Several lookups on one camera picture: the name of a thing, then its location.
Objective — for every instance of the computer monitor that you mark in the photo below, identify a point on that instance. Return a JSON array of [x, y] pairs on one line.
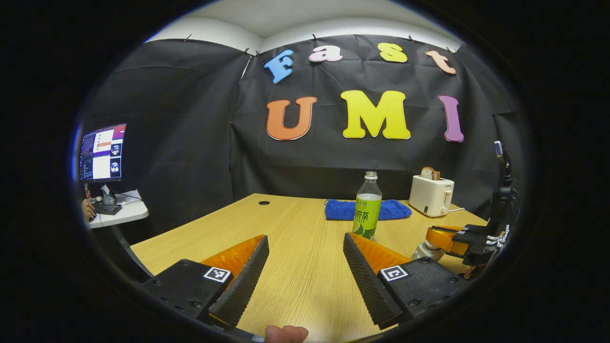
[[102, 152]]

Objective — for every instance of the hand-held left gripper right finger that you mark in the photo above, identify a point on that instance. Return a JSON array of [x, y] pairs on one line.
[[369, 281]]

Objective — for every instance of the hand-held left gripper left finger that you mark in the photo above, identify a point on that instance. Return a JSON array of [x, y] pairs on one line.
[[243, 281]]

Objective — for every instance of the bread slice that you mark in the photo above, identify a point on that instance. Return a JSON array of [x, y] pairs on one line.
[[427, 172]]

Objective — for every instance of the black keyboard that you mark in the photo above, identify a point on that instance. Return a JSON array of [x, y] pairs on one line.
[[107, 209]]

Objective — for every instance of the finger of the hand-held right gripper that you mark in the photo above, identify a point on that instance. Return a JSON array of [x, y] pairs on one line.
[[476, 245], [464, 228]]

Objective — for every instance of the blue towel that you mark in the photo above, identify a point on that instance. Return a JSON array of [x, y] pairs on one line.
[[340, 210]]

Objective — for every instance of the green label water bottle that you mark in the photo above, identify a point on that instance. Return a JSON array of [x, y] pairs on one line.
[[367, 219]]

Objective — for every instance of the white toaster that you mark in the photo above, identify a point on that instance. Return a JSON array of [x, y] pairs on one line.
[[429, 195]]

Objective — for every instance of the white side desk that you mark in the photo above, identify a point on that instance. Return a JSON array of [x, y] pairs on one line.
[[128, 212]]

